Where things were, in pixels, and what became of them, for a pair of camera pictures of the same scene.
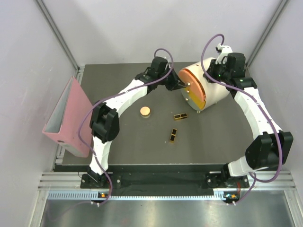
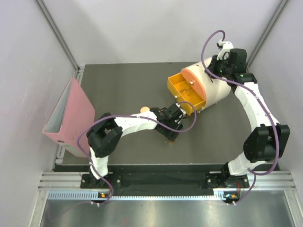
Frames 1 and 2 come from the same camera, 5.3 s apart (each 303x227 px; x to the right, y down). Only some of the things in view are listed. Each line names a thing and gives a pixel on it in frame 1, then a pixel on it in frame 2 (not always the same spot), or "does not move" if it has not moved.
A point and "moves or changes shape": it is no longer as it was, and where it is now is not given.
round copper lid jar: [145, 111] does not move
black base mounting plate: [163, 180] does not move
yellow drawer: [193, 99] moves or changes shape
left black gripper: [176, 83] to [171, 135]
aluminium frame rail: [267, 180] does not move
